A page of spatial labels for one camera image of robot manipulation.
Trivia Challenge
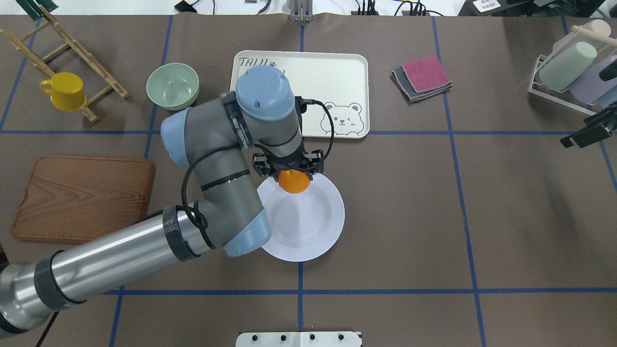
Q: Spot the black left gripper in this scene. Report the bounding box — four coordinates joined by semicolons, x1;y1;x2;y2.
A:
253;148;325;180

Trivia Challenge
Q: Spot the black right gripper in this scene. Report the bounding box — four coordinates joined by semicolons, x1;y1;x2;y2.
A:
560;102;616;148

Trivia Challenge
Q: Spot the orange fruit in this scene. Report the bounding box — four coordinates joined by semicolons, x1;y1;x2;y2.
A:
277;170;311;194

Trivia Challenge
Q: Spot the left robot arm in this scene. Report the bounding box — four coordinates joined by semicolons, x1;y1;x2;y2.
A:
0;66;330;338

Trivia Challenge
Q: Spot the cream bear tray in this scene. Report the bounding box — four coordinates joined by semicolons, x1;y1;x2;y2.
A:
230;50;370;139

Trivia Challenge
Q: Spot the blue plastic cup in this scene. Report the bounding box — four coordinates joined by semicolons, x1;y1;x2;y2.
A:
598;86;617;109

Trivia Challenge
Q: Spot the purple plastic cup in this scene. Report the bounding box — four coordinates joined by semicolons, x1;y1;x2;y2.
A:
568;55;617;105

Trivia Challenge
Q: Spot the white plate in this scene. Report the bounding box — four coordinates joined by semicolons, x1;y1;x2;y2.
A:
256;174;345;262

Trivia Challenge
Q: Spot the green plastic cup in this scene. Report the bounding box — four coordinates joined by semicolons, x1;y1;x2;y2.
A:
538;42;597;92

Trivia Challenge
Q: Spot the beige plastic cup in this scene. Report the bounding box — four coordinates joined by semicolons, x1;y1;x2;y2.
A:
552;19;611;53

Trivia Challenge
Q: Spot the grey cloth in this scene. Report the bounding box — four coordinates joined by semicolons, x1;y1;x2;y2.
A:
391;67;452;103

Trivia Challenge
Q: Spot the pink cloth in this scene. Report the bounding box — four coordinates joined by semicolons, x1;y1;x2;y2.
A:
401;55;452;93

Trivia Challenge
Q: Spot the green bowl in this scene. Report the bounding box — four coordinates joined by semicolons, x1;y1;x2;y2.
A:
146;62;200;111

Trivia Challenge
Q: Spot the small black device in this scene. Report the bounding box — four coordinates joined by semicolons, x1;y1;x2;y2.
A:
174;0;198;13

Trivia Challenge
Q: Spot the wooden cutting board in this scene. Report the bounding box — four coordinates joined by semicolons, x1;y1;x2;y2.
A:
11;154;156;244

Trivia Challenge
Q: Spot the yellow mug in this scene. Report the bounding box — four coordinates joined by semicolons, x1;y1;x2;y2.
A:
40;72;87;112

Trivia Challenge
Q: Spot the wooden dish rack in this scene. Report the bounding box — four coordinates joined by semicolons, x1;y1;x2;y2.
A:
0;4;130;123

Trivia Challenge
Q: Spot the dark green mug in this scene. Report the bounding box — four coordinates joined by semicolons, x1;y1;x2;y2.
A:
15;0;59;21

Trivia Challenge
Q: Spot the white wire cup rack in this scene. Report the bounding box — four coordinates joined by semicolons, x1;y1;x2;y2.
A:
527;19;617;116

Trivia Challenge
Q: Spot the aluminium frame post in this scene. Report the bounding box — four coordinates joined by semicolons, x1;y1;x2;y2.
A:
287;0;313;23

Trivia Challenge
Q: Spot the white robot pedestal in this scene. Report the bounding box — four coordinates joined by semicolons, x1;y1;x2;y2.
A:
235;331;363;347

